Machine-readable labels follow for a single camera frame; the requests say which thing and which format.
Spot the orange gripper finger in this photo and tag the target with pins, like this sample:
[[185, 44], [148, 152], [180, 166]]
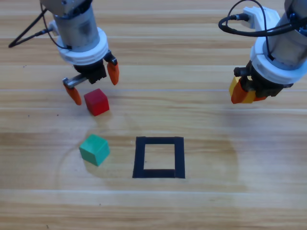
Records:
[[260, 97], [74, 95], [238, 95], [113, 72]]

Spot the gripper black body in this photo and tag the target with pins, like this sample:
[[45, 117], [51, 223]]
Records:
[[263, 86], [92, 72]]

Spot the yellow wooden cube block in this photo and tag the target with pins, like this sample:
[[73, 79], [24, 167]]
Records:
[[233, 85]]

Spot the red wooden cube block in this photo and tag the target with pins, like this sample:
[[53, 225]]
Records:
[[97, 103]]

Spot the green wooden cube block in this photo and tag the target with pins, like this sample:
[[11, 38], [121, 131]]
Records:
[[93, 149]]

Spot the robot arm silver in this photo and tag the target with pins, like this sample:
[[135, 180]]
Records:
[[287, 43], [76, 26]]

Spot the black tape square outline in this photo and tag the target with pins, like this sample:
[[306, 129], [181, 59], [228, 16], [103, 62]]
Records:
[[139, 158]]

